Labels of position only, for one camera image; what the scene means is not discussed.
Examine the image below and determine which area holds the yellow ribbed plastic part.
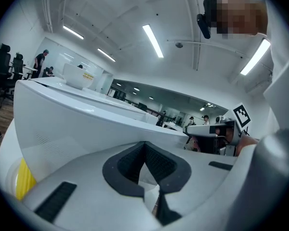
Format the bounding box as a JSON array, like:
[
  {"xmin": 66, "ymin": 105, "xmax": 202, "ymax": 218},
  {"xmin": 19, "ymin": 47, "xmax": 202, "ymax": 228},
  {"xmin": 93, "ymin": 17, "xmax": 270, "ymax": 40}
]
[{"xmin": 15, "ymin": 157, "xmax": 37, "ymax": 201}]

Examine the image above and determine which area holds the black office chair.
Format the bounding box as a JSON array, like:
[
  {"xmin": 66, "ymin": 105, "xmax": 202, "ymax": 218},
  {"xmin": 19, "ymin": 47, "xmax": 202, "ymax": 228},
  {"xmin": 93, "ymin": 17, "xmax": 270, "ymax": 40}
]
[
  {"xmin": 0, "ymin": 43, "xmax": 14, "ymax": 109},
  {"xmin": 11, "ymin": 52, "xmax": 25, "ymax": 83}
]

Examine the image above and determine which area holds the black head-worn camera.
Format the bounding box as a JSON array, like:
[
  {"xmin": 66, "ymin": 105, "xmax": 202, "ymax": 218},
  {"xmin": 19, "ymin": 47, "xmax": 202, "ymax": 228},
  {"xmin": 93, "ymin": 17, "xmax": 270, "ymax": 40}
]
[{"xmin": 197, "ymin": 13, "xmax": 212, "ymax": 40}]

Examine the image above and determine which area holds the white office desk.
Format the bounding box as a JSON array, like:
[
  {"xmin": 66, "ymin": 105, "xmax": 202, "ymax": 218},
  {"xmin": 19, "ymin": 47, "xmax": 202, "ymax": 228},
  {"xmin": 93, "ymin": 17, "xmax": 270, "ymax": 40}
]
[{"xmin": 9, "ymin": 63, "xmax": 39, "ymax": 75}]

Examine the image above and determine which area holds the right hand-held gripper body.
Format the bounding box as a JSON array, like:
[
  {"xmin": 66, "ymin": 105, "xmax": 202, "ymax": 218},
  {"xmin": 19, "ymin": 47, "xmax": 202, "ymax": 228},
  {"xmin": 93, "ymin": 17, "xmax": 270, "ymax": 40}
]
[{"xmin": 208, "ymin": 102, "xmax": 253, "ymax": 157}]

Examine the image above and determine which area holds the person's white shirt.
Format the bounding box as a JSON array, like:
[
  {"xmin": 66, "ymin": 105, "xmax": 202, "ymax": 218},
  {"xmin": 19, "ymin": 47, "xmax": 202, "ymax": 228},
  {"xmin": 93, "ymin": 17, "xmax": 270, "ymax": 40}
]
[{"xmin": 221, "ymin": 0, "xmax": 289, "ymax": 231}]

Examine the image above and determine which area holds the person's right forearm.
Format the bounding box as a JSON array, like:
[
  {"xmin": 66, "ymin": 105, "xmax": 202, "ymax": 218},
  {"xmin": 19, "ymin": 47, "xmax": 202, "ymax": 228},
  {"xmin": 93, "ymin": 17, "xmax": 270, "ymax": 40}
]
[{"xmin": 235, "ymin": 137, "xmax": 260, "ymax": 157}]

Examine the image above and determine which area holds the person's head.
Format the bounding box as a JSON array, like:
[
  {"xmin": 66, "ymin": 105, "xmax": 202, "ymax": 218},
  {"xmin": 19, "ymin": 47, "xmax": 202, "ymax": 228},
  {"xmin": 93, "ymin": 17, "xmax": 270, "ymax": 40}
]
[{"xmin": 203, "ymin": 0, "xmax": 268, "ymax": 36}]

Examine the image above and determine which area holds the long ceiling light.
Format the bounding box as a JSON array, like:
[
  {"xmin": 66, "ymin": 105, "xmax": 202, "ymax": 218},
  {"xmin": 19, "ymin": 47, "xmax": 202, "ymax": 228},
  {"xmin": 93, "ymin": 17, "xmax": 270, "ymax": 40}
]
[
  {"xmin": 97, "ymin": 47, "xmax": 117, "ymax": 63},
  {"xmin": 239, "ymin": 38, "xmax": 272, "ymax": 76},
  {"xmin": 142, "ymin": 24, "xmax": 165, "ymax": 59},
  {"xmin": 62, "ymin": 25, "xmax": 85, "ymax": 40}
]

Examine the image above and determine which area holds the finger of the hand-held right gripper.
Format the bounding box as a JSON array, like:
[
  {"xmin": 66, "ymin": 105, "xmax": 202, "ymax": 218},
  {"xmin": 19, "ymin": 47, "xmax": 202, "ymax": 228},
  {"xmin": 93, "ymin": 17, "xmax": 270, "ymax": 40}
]
[{"xmin": 186, "ymin": 124, "xmax": 217, "ymax": 139}]

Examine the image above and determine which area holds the white bowl with yellow label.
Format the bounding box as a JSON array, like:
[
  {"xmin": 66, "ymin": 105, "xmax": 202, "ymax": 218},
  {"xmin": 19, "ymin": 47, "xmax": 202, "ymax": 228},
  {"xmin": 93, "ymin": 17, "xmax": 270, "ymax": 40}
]
[{"xmin": 62, "ymin": 63, "xmax": 95, "ymax": 90}]

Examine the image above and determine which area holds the black metal railing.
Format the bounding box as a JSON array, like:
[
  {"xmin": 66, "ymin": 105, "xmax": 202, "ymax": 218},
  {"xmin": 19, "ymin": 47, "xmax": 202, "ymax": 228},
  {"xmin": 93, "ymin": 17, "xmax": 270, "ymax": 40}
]
[{"xmin": 132, "ymin": 102, "xmax": 166, "ymax": 127}]

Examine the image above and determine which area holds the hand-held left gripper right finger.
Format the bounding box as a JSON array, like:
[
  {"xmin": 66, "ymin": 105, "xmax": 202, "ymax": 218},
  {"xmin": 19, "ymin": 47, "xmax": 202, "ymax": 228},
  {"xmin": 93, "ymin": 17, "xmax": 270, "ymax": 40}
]
[{"xmin": 144, "ymin": 141, "xmax": 239, "ymax": 231}]

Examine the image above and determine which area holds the white microwave door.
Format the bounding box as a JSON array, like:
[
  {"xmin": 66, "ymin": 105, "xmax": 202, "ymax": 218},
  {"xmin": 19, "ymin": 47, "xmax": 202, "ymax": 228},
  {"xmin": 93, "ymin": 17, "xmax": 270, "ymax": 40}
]
[{"xmin": 13, "ymin": 79, "xmax": 190, "ymax": 184}]

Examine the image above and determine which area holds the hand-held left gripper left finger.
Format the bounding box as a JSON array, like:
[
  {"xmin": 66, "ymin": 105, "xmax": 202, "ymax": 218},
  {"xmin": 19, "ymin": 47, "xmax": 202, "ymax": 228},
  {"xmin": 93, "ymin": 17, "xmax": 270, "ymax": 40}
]
[{"xmin": 21, "ymin": 141, "xmax": 165, "ymax": 231}]

